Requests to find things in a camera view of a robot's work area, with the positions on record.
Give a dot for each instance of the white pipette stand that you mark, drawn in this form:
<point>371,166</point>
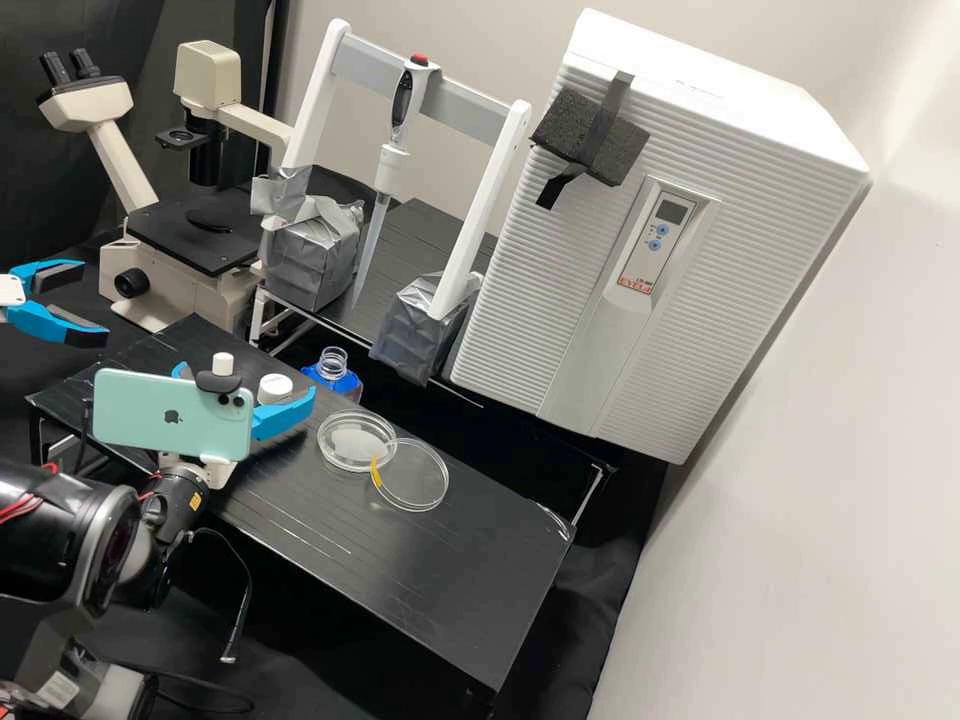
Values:
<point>480,217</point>

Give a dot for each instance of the pipette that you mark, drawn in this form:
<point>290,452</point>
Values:
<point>394,135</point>

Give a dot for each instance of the black platform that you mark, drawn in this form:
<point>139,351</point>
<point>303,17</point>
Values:
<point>420,247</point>
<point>375,540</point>

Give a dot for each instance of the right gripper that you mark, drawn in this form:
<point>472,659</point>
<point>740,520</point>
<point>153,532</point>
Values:
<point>196,469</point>

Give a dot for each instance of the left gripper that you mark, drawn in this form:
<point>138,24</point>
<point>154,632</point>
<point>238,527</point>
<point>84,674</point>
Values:
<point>10,292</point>

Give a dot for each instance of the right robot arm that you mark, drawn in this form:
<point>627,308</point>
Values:
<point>52,525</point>

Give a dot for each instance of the bottle cap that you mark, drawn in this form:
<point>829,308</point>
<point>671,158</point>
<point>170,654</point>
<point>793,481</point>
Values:
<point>276,388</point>

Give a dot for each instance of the petri dish lid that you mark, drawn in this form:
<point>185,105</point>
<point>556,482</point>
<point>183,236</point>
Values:
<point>416,480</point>

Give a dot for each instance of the blue bottle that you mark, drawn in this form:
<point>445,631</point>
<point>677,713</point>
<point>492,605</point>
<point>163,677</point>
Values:
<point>337,382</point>

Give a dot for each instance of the white incubator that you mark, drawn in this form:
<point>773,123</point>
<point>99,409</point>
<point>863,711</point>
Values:
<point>712,67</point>

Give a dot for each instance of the petri dish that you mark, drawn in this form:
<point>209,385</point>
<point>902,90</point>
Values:
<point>352,442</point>

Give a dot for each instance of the incubator door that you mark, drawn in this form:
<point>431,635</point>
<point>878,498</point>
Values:
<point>547,300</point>

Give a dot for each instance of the right wrist camera phone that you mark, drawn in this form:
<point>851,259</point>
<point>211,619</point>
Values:
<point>169,412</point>

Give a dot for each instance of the grey taped block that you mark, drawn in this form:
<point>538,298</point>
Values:
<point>307,255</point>
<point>412,330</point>

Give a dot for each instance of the cream microscope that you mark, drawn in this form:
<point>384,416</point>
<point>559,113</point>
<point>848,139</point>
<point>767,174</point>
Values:
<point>172,247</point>

